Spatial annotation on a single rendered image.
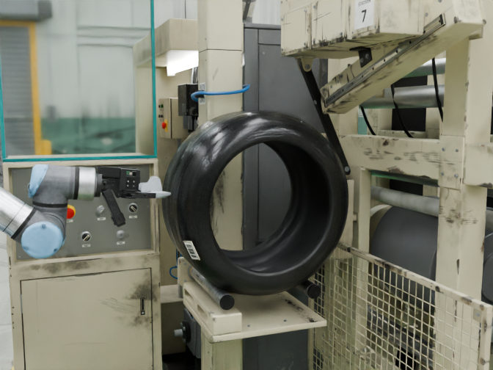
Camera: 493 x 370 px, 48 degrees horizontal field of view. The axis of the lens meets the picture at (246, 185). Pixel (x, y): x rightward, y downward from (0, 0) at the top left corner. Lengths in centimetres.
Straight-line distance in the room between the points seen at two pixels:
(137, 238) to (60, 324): 42
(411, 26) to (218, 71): 70
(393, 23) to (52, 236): 99
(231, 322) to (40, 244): 59
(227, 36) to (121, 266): 95
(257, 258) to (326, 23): 80
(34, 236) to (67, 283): 79
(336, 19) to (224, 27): 45
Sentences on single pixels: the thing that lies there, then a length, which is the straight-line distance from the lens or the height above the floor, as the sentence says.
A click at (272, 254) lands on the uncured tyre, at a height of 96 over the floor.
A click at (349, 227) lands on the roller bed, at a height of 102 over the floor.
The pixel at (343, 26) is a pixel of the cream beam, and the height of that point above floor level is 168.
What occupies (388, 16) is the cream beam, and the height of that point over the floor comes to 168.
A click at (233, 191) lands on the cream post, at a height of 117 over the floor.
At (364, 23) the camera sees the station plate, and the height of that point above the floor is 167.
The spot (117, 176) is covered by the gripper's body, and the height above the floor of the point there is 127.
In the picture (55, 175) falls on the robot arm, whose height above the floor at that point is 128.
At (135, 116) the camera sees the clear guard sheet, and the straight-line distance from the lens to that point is 214.
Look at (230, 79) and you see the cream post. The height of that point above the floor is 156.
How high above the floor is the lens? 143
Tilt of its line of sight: 7 degrees down
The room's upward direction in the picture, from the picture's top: straight up
